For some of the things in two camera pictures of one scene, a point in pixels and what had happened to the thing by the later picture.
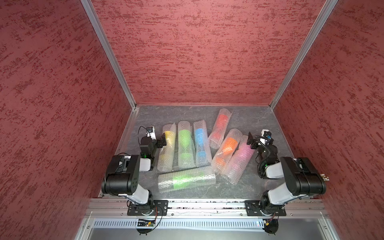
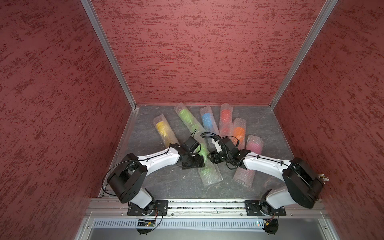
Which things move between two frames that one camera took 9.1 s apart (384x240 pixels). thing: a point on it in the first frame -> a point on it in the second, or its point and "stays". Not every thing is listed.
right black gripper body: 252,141 -> 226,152
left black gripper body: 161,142 -> 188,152
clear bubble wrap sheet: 186,179 -> 210,173
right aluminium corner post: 324,14 stays
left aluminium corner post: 96,21 stays
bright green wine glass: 179,181 -> 203,152
